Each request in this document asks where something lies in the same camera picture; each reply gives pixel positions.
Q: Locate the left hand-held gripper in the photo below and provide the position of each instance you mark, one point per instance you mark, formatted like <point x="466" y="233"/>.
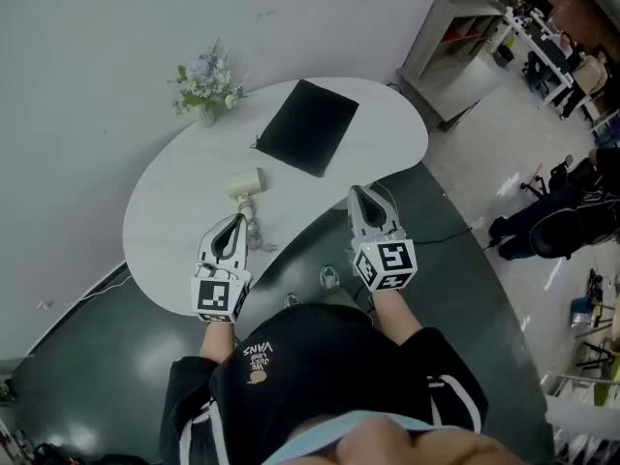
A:
<point x="213" y="296"/>

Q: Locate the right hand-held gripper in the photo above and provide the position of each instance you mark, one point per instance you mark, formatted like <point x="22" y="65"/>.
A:
<point x="392" y="259"/>

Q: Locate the small beige device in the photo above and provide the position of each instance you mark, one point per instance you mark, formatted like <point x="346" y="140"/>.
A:
<point x="242" y="182"/>

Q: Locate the black pouch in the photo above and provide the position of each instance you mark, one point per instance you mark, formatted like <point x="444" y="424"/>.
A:
<point x="310" y="124"/>

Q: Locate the person's left forearm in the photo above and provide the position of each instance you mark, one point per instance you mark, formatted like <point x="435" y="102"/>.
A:
<point x="218" y="342"/>

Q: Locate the person's right forearm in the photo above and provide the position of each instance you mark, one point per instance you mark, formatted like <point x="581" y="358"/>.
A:
<point x="394" y="315"/>

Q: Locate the person's right shoe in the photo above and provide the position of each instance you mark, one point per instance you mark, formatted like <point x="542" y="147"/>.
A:
<point x="329" y="277"/>

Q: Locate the person's shoe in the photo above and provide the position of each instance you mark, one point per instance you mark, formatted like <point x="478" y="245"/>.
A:
<point x="329" y="277"/>
<point x="292" y="300"/>

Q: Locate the person's left shoe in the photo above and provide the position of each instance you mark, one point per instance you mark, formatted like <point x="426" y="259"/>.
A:
<point x="292" y="300"/>

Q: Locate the white ribbed vase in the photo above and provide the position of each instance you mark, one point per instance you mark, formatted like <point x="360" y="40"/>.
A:
<point x="207" y="115"/>

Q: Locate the grey wooden shelf cabinet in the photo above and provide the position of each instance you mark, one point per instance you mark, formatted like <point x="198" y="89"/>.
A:
<point x="431" y="71"/>

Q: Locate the person's black t-shirt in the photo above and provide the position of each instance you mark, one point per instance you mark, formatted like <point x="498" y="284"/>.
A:
<point x="329" y="366"/>

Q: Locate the blue and white flower bouquet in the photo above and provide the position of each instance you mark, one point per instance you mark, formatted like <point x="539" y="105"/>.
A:
<point x="206" y="78"/>

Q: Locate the black office chair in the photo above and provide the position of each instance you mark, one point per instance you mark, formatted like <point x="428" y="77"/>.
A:
<point x="564" y="177"/>

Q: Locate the black trash bin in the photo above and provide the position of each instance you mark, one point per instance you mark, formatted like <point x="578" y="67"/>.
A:
<point x="505" y="56"/>

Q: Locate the person's light blue face mask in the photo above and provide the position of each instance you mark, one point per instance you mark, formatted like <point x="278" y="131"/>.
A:
<point x="334" y="424"/>

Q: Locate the blue stool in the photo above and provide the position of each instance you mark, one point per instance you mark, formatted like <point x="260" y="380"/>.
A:
<point x="583" y="310"/>

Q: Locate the person's face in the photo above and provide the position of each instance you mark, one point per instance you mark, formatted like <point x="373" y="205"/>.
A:
<point x="412" y="443"/>

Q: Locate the white office desk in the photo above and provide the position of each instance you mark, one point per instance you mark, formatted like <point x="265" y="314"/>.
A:
<point x="547" y="49"/>

